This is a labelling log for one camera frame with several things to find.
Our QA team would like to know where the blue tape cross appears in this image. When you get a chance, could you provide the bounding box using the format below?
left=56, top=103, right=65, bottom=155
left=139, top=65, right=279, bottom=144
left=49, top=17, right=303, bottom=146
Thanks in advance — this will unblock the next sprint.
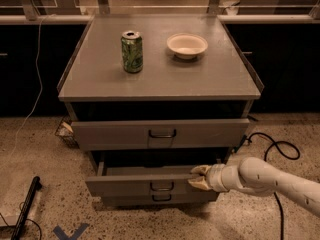
left=52, top=222, right=91, bottom=240

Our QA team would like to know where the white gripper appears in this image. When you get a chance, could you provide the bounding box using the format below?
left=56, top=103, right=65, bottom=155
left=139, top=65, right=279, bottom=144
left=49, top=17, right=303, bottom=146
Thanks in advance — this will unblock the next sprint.
left=188, top=164, right=228, bottom=192

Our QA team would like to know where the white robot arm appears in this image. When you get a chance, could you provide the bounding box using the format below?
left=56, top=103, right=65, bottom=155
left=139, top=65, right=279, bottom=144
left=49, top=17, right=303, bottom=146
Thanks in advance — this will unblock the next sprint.
left=188, top=157, right=320, bottom=217

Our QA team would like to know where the grey top drawer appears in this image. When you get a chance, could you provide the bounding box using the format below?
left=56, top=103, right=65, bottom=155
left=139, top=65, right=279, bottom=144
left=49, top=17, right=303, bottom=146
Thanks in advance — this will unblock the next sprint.
left=72, top=119, right=249, bottom=151

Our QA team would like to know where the grey drawer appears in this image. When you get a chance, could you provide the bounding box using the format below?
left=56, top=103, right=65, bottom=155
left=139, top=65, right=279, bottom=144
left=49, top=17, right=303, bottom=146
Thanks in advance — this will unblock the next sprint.
left=72, top=119, right=249, bottom=151
left=102, top=192, right=218, bottom=206
left=86, top=166, right=214, bottom=197

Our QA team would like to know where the white hanging cable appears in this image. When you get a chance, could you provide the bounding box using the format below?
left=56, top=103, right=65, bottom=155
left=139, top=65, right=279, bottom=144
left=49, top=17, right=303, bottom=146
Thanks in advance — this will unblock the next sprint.
left=0, top=14, right=51, bottom=172

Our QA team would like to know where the black bar on floor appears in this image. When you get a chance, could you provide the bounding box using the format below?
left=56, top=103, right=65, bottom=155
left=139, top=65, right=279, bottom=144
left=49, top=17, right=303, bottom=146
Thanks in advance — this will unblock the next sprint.
left=11, top=176, right=42, bottom=240

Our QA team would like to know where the thin black cable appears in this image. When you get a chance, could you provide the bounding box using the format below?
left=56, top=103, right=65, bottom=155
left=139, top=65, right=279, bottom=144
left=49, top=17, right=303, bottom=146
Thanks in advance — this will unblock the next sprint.
left=0, top=202, right=43, bottom=240

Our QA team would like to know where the black floor cable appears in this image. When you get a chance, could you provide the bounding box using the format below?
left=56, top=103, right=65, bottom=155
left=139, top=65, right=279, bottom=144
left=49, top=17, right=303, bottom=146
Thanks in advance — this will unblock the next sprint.
left=245, top=131, right=301, bottom=240

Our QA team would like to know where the wire mesh basket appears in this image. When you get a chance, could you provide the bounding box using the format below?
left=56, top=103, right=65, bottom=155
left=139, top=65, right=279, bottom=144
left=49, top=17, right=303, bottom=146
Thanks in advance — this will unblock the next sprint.
left=55, top=116, right=79, bottom=148

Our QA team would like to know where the white paper bowl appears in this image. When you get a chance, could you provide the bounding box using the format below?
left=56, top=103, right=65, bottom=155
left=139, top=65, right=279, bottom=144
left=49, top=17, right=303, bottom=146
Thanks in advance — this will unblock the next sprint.
left=167, top=33, right=208, bottom=60

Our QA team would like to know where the grey bottom drawer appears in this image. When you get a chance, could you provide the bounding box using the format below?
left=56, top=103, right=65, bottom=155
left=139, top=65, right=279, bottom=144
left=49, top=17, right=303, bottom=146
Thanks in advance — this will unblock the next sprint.
left=102, top=192, right=218, bottom=206

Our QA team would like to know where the grey drawer cabinet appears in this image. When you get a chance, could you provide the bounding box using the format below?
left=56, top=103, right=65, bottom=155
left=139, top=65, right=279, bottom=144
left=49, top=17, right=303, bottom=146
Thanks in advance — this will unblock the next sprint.
left=56, top=13, right=265, bottom=209

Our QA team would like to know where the green soda can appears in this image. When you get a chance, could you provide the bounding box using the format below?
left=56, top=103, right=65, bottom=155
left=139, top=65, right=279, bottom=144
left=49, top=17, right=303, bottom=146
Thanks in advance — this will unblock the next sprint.
left=121, top=31, right=143, bottom=73

